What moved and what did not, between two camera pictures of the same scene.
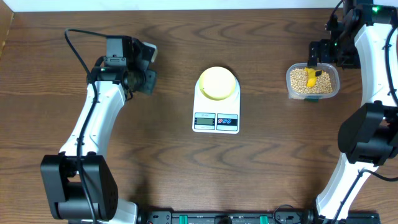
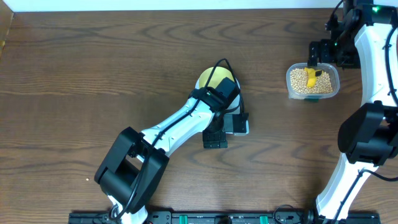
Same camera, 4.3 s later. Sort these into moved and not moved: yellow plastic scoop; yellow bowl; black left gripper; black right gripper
Moved: black left gripper
Not moved: black right gripper; yellow plastic scoop; yellow bowl
